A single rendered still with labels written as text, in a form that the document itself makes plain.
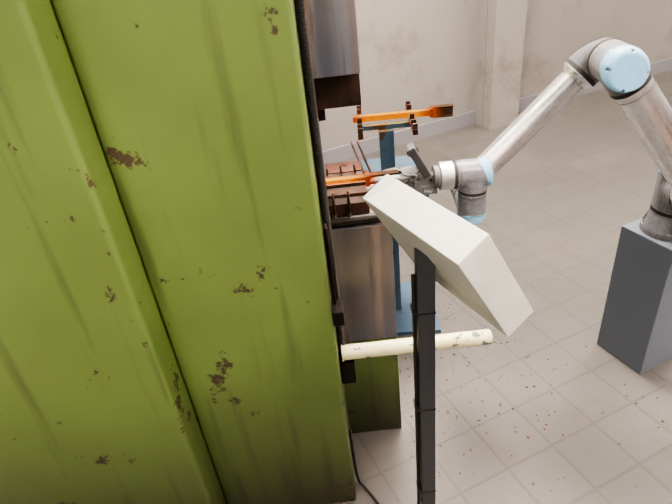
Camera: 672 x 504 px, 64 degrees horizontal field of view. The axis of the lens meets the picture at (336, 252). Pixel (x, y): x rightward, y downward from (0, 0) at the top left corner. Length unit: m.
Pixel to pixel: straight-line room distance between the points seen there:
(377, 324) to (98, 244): 0.96
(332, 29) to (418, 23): 3.17
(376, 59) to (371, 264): 2.89
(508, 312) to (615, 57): 0.84
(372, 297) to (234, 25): 0.97
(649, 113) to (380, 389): 1.24
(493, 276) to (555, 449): 1.24
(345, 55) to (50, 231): 0.79
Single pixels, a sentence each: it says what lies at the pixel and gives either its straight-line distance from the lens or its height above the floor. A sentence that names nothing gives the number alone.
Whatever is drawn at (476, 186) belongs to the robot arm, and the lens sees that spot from 1.74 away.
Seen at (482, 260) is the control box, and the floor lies 1.15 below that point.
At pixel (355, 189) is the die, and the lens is 1.66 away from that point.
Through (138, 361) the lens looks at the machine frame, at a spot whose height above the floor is 0.83.
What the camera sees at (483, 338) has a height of 0.63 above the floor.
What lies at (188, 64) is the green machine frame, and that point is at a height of 1.49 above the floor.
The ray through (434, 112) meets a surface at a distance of 2.27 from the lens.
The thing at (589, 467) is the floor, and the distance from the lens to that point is 2.20.
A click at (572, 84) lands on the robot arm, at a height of 1.20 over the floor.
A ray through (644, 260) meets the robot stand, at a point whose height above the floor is 0.51.
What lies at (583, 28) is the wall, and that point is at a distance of 5.70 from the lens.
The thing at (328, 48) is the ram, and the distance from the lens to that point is 1.40.
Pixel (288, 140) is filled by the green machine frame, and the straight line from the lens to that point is 1.18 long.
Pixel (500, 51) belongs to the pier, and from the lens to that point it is 4.80.
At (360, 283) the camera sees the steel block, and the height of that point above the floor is 0.71.
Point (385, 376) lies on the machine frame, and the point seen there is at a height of 0.29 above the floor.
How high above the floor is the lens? 1.71
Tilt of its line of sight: 32 degrees down
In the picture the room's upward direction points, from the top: 7 degrees counter-clockwise
